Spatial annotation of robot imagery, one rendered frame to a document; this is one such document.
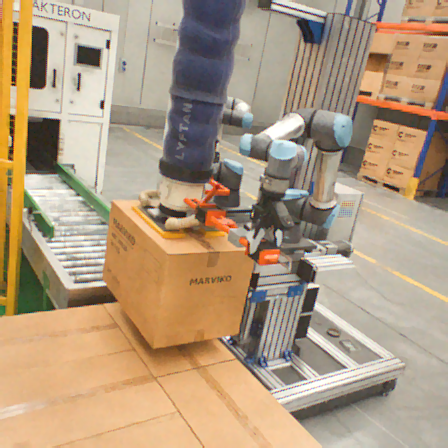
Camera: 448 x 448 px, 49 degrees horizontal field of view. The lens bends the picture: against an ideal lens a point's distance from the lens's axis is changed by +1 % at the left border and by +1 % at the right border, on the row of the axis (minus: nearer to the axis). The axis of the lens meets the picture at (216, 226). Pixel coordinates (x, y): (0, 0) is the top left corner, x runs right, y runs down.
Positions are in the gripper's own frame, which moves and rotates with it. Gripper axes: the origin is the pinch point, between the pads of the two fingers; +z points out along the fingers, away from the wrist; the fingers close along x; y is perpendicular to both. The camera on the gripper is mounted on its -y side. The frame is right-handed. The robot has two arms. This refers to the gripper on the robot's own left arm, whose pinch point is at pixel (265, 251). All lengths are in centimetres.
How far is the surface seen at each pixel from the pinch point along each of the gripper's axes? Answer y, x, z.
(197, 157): 50, 2, -18
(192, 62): 53, 8, -52
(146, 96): 991, -377, 63
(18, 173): 170, 45, 26
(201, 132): 50, 2, -28
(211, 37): 50, 4, -61
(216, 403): 7, 1, 66
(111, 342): 55, 25, 66
